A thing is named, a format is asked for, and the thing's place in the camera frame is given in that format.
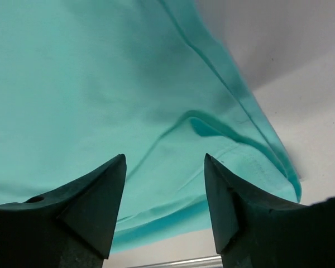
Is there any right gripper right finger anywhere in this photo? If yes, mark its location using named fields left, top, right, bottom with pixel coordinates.
left=204, top=155, right=335, bottom=267

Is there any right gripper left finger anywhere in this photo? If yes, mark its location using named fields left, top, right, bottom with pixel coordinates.
left=0, top=154, right=126, bottom=267

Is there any teal t-shirt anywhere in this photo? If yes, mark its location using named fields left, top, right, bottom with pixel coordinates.
left=0, top=1, right=302, bottom=253

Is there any aluminium front rail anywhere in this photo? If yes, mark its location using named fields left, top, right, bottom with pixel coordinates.
left=121, top=256, right=223, bottom=268

